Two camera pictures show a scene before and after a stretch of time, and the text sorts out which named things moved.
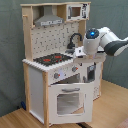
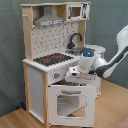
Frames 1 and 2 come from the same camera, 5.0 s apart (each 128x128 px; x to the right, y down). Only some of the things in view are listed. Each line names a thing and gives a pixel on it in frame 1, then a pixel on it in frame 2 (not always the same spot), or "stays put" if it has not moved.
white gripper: x=79 y=52 -> x=73 y=72
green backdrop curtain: x=111 y=14 stays put
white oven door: x=70 y=103 stays put
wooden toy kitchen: x=60 y=87 stays put
